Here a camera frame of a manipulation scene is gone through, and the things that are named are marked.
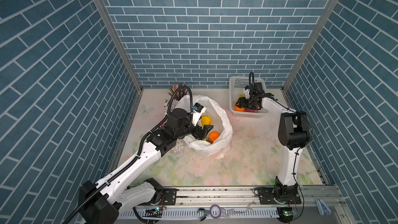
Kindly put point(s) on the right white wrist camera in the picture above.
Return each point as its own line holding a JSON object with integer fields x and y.
{"x": 246, "y": 93}

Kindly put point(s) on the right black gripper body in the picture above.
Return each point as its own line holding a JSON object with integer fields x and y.
{"x": 247, "y": 103}

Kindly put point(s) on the coloured pencils bundle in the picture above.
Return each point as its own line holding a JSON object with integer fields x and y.
{"x": 180, "y": 93}

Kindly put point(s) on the white plastic bag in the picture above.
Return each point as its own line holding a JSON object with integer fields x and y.
{"x": 206, "y": 112}

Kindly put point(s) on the yellow fruit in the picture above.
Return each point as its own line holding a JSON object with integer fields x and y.
{"x": 206, "y": 120}

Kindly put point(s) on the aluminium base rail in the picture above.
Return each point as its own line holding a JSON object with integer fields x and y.
{"x": 245, "y": 202}

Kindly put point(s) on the white plastic basket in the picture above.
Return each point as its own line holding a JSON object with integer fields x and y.
{"x": 237, "y": 84}

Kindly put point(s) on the pink dragon fruit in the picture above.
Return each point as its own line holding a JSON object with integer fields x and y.
{"x": 251, "y": 111}

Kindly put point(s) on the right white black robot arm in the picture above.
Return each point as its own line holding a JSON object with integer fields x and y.
{"x": 293, "y": 135}

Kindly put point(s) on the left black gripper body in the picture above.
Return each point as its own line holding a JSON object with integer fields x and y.
{"x": 195, "y": 131}

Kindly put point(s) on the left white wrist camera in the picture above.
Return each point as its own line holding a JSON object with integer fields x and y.
{"x": 198, "y": 111}

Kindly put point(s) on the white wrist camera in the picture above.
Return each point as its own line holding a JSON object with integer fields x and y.
{"x": 198, "y": 111}
{"x": 246, "y": 93}

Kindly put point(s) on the orange fruit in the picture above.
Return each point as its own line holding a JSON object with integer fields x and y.
{"x": 213, "y": 136}
{"x": 239, "y": 109}

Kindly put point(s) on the purple tape roll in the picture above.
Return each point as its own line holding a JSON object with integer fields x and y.
{"x": 215, "y": 211}

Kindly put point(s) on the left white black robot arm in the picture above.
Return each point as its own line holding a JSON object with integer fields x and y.
{"x": 102, "y": 202}

